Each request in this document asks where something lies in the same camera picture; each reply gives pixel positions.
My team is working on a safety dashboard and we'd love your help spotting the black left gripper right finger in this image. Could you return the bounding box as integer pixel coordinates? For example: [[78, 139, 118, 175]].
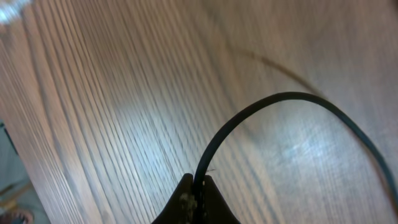
[[200, 175, 240, 224]]

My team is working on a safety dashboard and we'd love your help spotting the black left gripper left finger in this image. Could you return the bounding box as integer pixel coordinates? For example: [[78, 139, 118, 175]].
[[152, 173, 193, 224]]

